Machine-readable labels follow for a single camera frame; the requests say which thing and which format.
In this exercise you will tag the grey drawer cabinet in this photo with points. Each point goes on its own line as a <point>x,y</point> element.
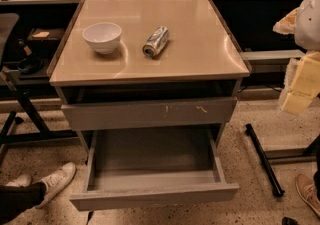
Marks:
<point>156,64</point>

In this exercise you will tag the white ceramic bowl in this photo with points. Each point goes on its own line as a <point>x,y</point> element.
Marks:
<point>103,37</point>

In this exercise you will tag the silver soda can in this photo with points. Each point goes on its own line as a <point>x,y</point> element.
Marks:
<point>156,42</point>

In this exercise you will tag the white sneaker behind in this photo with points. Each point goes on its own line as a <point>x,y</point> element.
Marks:
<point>23,180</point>

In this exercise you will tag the dark trouser leg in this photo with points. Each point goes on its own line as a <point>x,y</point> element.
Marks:
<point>15,200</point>

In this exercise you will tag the white sneaker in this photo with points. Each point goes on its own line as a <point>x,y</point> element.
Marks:
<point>56,182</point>
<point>23,180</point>

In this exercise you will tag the black round object shelf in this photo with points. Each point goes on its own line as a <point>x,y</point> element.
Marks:
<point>30,65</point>

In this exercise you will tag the white sneaker left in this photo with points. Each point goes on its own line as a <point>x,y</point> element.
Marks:
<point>56,182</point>

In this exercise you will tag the brown shoe right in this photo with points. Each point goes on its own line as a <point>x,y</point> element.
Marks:
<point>308,192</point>

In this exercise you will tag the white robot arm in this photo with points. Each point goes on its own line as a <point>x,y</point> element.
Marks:
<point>302,78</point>

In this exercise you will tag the black floor stand bar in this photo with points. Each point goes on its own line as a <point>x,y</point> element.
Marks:
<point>277,190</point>

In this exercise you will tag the dark box on shelf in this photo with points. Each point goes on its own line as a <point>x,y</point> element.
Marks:
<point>38,34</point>

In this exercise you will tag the grey top drawer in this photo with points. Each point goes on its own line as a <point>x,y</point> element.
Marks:
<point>145,114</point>

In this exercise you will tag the grey drawer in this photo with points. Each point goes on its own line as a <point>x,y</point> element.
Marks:
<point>145,114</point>
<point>151,167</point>

